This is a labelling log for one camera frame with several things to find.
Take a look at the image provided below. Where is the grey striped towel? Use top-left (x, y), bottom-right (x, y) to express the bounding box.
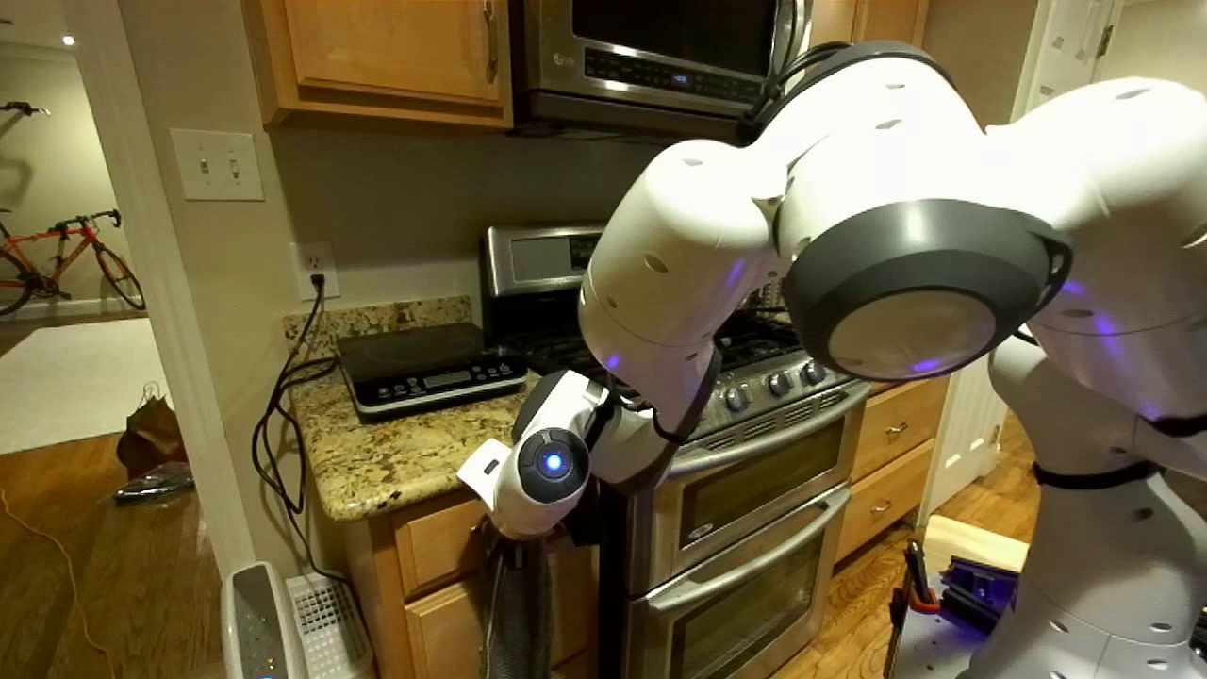
top-left (484, 541), bottom-right (549, 679)

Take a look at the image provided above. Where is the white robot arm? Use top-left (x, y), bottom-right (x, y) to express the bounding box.
top-left (460, 47), bottom-right (1207, 679)

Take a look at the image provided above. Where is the right wooden drawer stack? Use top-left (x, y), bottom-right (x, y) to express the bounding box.
top-left (834, 383), bottom-right (948, 564)

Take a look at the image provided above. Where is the black induction cooktop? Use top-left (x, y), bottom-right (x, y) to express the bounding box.
top-left (334, 326), bottom-right (529, 424)

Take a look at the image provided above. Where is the stainless steel gas stove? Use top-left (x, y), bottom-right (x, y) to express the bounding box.
top-left (460, 227), bottom-right (868, 679)

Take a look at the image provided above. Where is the granite countertop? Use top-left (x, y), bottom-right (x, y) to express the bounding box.
top-left (282, 300), bottom-right (535, 521)

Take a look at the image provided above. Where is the stainless steel microwave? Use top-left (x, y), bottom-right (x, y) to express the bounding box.
top-left (511, 0), bottom-right (813, 136)

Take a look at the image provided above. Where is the upper wooden cabinet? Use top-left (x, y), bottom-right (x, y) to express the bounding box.
top-left (242, 0), bottom-right (511, 134)

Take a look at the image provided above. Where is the white floor heater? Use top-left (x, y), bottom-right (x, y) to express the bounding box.
top-left (222, 564), bottom-right (373, 679)

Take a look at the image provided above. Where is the red bicycle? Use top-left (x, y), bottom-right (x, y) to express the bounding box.
top-left (0, 208), bottom-right (147, 318)

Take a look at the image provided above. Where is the black cooktop power cord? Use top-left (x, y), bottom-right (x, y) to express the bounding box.
top-left (246, 269), bottom-right (354, 590)

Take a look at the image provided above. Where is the white wall light switch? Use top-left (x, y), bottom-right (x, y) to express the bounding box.
top-left (171, 129), bottom-right (265, 199)

